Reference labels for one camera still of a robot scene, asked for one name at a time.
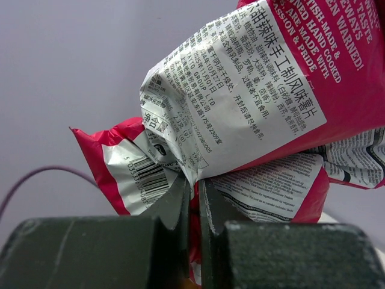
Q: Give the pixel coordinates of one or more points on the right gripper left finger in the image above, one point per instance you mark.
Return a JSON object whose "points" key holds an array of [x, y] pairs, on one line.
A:
{"points": [[149, 250]]}

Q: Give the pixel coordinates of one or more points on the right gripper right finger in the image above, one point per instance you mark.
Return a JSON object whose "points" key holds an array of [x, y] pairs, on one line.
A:
{"points": [[240, 253]]}

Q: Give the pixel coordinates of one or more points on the pink silver chips bag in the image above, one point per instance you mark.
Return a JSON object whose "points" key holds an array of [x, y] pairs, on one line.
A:
{"points": [[273, 102]]}

